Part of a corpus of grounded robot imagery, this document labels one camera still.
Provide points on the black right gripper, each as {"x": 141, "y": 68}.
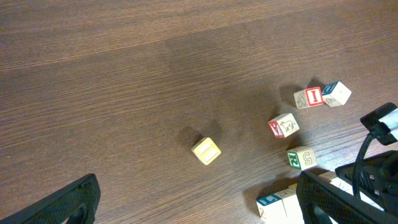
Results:
{"x": 378, "y": 181}

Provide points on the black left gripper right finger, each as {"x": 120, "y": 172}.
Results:
{"x": 322, "y": 202}

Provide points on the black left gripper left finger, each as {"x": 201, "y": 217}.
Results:
{"x": 75, "y": 203}

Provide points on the red letter A block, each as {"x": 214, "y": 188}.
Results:
{"x": 291, "y": 205}

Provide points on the yellow letter block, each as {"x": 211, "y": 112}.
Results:
{"x": 206, "y": 150}

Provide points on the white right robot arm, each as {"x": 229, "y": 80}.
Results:
{"x": 382, "y": 126}

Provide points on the wooden number 5 block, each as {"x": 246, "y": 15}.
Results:
{"x": 302, "y": 158}

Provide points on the green letter N block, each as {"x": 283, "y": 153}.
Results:
{"x": 271, "y": 209}

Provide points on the plain wooden picture block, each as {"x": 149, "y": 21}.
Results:
{"x": 283, "y": 125}

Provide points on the red letter Q block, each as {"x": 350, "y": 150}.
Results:
{"x": 336, "y": 94}

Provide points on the red letter I block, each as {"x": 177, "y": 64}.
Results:
{"x": 308, "y": 97}

